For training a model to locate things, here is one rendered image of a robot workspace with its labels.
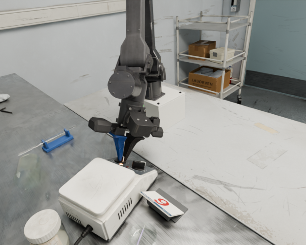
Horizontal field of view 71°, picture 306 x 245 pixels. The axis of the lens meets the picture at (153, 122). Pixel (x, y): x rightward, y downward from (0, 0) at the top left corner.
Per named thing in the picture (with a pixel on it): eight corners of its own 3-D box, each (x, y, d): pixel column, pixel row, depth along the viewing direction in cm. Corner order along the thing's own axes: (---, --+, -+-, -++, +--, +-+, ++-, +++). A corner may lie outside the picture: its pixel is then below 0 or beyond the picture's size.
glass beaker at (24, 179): (37, 171, 64) (35, 191, 57) (13, 166, 61) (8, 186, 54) (47, 153, 63) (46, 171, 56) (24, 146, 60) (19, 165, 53)
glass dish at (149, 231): (143, 262, 39) (142, 255, 38) (124, 242, 43) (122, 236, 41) (163, 239, 43) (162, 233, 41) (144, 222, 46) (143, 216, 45)
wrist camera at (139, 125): (123, 105, 50) (135, 110, 45) (150, 109, 54) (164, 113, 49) (119, 130, 51) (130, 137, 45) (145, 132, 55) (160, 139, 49)
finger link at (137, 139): (123, 131, 57) (133, 137, 52) (135, 132, 59) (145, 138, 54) (119, 157, 58) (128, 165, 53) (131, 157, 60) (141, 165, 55)
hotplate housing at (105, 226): (120, 163, 63) (115, 140, 58) (159, 177, 57) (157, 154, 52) (57, 225, 47) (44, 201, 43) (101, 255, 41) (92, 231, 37)
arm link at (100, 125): (92, 93, 51) (100, 95, 46) (157, 105, 61) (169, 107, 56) (87, 127, 52) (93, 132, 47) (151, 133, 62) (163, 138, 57)
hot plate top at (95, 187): (97, 158, 53) (96, 156, 52) (137, 174, 47) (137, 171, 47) (57, 194, 44) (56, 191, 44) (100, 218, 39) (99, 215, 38)
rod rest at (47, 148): (69, 135, 77) (66, 126, 76) (74, 138, 75) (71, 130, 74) (42, 149, 71) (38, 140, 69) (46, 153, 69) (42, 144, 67)
